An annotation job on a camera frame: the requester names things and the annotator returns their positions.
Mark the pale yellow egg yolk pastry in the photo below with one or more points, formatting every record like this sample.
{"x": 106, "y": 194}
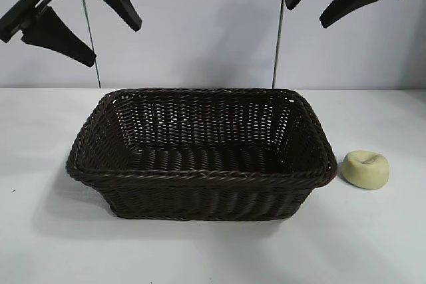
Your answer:
{"x": 362, "y": 174}

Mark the dark brown woven basket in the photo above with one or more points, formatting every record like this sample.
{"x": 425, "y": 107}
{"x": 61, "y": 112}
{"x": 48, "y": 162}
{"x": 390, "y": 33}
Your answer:
{"x": 199, "y": 194}

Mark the thin vertical metal strip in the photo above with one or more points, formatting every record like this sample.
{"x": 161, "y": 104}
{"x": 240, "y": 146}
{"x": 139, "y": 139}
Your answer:
{"x": 278, "y": 48}
{"x": 97, "y": 76}

